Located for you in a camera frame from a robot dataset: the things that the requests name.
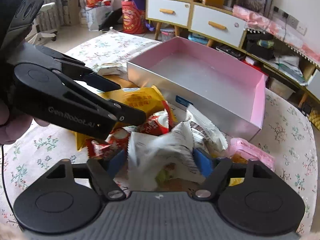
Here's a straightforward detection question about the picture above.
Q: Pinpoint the yellow snack bag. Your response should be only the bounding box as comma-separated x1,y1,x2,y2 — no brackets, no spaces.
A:
75,85,176,152

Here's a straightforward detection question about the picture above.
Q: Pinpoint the red snack packet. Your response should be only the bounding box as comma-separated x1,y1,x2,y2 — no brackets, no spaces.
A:
86,128,131,160
138,109,170,136

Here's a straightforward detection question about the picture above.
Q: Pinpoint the pink cracker pack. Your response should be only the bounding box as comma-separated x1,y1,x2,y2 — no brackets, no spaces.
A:
226,138,275,171

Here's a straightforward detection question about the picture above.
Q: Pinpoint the left hand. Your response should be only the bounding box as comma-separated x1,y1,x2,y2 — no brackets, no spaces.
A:
0,100,49,145

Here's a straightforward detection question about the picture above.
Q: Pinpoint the white nut snack packet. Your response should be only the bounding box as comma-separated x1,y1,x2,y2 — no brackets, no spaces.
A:
186,104,228,157

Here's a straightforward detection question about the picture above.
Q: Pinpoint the white plastic shopping bag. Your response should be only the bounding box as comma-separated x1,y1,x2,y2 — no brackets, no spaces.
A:
80,0,114,31

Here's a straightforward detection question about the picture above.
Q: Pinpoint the red gift bag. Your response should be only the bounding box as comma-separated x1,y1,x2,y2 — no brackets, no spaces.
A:
121,1,147,34

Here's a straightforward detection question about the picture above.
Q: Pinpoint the pink cardboard box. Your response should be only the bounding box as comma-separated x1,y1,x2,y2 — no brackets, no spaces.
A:
127,37,265,141

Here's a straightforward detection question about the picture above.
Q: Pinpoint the floral tablecloth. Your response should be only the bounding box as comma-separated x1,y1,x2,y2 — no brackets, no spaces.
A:
1,30,318,235

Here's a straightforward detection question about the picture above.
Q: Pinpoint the white drawer cabinet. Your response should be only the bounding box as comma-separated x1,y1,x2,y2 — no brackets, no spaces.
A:
145,0,251,53

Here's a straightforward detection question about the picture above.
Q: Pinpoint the pink cloth cover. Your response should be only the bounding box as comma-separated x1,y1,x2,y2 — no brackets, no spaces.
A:
232,5,319,67

